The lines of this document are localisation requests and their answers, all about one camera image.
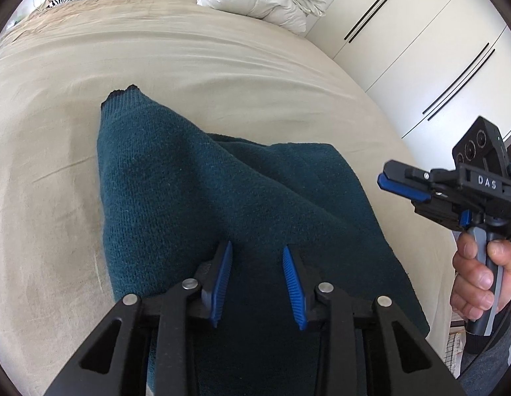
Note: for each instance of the person's grey trousers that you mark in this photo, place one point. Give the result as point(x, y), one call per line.
point(486, 359)

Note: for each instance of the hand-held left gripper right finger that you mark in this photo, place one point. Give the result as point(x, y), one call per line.
point(292, 288)

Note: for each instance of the person's right forearm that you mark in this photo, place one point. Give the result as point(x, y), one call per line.
point(509, 305)

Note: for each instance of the person's right hand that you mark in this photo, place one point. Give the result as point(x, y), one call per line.
point(470, 276)

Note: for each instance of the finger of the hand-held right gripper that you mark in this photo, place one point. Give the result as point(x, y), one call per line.
point(400, 187)
point(404, 171)

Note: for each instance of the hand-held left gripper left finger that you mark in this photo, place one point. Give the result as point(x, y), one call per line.
point(222, 280)

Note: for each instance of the bed with beige sheet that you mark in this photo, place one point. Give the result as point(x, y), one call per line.
point(218, 74)

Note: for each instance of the teal knit sweater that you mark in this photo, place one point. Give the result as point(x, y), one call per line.
point(197, 181)

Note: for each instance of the white wardrobe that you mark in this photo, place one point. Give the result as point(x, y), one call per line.
point(404, 29)

